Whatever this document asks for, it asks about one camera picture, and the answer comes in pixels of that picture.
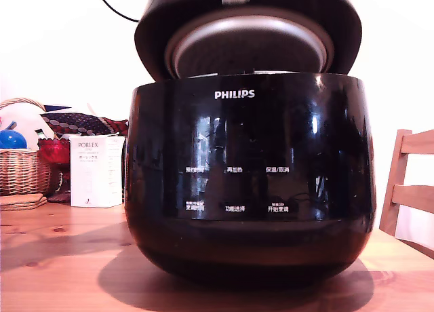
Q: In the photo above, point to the black rice cooker lid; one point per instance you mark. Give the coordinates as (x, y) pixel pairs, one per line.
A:
(152, 37)

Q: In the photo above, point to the black Philips rice cooker body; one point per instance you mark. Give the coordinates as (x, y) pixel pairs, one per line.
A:
(251, 149)

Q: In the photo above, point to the white Porlex box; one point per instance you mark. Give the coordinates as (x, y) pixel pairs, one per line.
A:
(91, 176)

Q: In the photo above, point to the dark dotted patterned fabric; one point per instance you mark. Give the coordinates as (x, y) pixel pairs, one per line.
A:
(78, 122)

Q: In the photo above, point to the red glass bowl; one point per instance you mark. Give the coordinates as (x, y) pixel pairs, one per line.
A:
(54, 151)

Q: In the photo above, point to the wooden chair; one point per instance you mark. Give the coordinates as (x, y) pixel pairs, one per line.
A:
(395, 190)

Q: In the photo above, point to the white cloth bundle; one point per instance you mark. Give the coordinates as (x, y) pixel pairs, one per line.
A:
(23, 120)

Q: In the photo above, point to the wicker basket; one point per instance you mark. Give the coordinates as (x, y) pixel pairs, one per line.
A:
(20, 173)

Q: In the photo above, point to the cork coaster stack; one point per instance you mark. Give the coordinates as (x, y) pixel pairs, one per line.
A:
(20, 201)

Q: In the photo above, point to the blue ball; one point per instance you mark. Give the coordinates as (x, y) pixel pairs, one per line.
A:
(12, 139)

